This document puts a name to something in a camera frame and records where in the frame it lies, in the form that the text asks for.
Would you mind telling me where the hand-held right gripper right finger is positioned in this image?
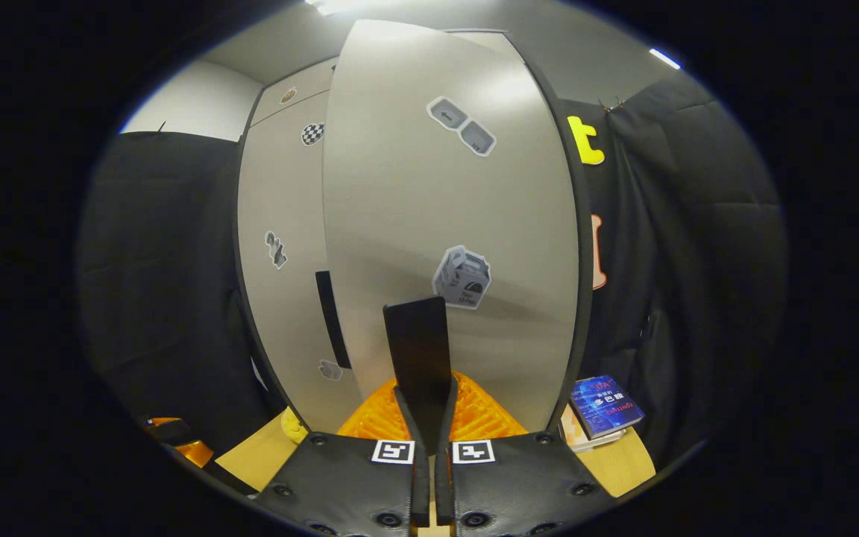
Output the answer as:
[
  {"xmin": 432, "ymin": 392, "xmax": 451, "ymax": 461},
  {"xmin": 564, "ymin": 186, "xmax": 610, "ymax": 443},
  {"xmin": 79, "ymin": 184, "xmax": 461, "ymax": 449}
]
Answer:
[{"xmin": 435, "ymin": 373, "xmax": 617, "ymax": 537}]

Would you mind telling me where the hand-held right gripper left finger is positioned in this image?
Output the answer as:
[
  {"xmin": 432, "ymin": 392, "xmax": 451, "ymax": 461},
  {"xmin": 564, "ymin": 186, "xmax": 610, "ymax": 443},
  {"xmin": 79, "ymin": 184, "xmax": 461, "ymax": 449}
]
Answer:
[{"xmin": 254, "ymin": 373, "xmax": 430, "ymax": 537}]

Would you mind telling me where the grey double-door shoe cabinet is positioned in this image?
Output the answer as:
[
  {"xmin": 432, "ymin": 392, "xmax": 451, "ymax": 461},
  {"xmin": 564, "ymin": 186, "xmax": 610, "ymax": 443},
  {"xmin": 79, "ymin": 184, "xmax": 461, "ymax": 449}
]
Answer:
[{"xmin": 232, "ymin": 30, "xmax": 598, "ymax": 441}]

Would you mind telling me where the grey cabinet door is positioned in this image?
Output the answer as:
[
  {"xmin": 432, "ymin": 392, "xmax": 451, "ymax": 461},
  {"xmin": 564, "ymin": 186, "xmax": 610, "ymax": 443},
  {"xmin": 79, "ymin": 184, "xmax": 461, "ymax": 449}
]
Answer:
[
  {"xmin": 323, "ymin": 20, "xmax": 593, "ymax": 441},
  {"xmin": 238, "ymin": 91, "xmax": 363, "ymax": 433}
]

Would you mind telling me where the grey cabinet drawer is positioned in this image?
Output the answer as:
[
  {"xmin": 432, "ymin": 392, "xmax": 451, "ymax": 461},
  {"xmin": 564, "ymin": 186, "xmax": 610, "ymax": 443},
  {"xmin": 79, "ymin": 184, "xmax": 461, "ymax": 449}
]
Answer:
[{"xmin": 251, "ymin": 58, "xmax": 337, "ymax": 128}]

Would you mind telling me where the yellow plush toy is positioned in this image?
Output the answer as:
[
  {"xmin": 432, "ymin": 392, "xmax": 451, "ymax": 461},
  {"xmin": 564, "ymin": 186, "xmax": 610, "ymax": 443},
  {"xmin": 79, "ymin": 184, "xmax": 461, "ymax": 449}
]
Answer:
[{"xmin": 280, "ymin": 406, "xmax": 309, "ymax": 445}]

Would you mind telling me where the white book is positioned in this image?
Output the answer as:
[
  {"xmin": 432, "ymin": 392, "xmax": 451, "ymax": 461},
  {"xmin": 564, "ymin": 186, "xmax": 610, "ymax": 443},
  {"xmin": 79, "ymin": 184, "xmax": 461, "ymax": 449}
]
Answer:
[{"xmin": 560, "ymin": 403, "xmax": 624, "ymax": 453}]

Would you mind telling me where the blue book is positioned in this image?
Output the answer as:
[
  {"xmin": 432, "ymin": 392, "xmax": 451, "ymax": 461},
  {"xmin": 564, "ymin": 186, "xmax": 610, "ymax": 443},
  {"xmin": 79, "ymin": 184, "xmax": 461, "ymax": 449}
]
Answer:
[{"xmin": 570, "ymin": 375, "xmax": 645, "ymax": 439}]

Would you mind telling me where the black backdrop cloth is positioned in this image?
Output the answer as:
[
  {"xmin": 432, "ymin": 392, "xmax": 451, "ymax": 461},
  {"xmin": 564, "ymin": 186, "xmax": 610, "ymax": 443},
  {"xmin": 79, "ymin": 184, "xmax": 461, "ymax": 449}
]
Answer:
[{"xmin": 79, "ymin": 75, "xmax": 788, "ymax": 463}]

